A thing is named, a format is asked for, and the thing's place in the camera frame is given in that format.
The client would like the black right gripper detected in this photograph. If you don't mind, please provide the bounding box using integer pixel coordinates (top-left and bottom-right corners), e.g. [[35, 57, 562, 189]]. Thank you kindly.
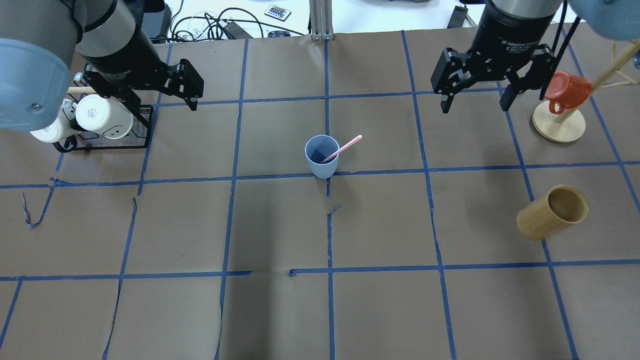
[[430, 10, 556, 114]]

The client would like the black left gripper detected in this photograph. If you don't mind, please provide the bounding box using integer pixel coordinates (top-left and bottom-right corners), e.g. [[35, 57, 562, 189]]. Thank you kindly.
[[80, 30, 205, 112]]

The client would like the light blue plastic cup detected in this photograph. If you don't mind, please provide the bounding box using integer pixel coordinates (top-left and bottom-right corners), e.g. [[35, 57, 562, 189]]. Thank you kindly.
[[304, 134, 339, 180]]

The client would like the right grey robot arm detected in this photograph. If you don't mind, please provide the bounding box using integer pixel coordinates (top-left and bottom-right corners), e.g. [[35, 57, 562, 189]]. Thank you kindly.
[[430, 0, 640, 114]]

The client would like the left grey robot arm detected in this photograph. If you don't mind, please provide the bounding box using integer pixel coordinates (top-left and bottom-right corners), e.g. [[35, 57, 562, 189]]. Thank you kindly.
[[0, 0, 205, 132]]

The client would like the black power adapter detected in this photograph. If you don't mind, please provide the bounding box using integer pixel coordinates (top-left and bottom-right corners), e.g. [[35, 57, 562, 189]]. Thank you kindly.
[[141, 2, 172, 44]]

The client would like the red mug on stand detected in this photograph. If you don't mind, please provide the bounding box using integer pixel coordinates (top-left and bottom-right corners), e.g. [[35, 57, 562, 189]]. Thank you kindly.
[[544, 71, 592, 116]]

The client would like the white mug with face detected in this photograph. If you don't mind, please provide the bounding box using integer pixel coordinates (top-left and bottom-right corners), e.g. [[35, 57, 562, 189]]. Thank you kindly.
[[75, 94, 134, 140]]

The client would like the plaid cloth piece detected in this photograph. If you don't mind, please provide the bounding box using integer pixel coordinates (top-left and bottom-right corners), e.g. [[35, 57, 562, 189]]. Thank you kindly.
[[267, 30, 291, 38]]

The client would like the small colourful remote control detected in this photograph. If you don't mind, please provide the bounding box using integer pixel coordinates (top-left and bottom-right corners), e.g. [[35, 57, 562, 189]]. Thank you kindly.
[[263, 4, 292, 22]]

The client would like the white mug on rack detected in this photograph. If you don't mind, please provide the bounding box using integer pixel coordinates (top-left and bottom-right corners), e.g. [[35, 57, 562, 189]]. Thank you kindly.
[[30, 99, 80, 144]]

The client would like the bamboo cylinder holder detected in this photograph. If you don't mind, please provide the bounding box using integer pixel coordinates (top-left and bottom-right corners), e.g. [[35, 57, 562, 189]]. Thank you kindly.
[[516, 185, 590, 240]]

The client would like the black wire mug rack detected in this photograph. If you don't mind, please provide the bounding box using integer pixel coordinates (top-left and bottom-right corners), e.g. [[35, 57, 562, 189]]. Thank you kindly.
[[41, 69, 154, 153]]

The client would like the aluminium frame post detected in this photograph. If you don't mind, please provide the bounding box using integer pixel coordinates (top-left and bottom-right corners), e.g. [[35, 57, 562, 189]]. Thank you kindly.
[[309, 0, 335, 41]]

